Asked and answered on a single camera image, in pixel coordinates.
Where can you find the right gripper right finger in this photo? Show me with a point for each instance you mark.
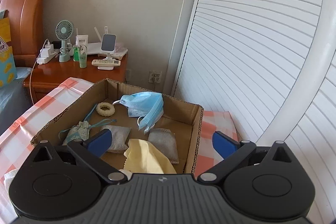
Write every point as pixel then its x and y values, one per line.
pixel 235 155

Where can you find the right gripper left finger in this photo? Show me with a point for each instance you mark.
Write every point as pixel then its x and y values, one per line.
pixel 87 154

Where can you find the blue embroidered sachet with tassel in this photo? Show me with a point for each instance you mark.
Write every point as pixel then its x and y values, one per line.
pixel 82 129

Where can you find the grey fabric pouch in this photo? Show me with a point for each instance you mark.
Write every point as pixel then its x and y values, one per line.
pixel 119 137

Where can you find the yellow cleaning cloth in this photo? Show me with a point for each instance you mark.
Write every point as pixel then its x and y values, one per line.
pixel 143 157

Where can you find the checkered pink white tablecloth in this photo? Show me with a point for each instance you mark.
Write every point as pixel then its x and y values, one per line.
pixel 16 146

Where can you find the grey sachet in box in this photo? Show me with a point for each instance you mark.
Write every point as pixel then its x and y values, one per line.
pixel 164 141

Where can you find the blue surgical face mask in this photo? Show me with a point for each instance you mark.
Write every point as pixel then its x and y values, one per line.
pixel 146 106

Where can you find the wooden nightstand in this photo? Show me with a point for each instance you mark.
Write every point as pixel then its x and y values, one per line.
pixel 45 78

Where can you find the white folded towel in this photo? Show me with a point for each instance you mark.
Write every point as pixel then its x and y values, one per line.
pixel 8 177

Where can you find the white remote control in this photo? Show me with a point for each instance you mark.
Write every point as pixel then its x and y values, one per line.
pixel 106 63

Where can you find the green small box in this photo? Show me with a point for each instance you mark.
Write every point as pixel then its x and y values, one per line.
pixel 75 53

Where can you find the green tube bottle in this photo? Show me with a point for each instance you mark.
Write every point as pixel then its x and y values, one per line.
pixel 83 56

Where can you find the white power strip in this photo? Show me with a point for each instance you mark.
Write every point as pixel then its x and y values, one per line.
pixel 47 53

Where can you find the white phone stand screen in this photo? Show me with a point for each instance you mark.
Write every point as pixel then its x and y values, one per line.
pixel 108 44

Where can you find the yellow blue snack bag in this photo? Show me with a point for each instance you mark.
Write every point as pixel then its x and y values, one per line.
pixel 7 63

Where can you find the mint green desk fan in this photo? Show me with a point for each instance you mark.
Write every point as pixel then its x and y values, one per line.
pixel 63 31

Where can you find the white louvered wardrobe door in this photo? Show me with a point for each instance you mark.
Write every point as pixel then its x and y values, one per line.
pixel 271 64

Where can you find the wooden headboard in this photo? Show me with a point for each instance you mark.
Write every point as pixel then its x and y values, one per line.
pixel 26 28

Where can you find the wall power socket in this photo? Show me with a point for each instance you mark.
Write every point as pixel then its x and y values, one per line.
pixel 155 77

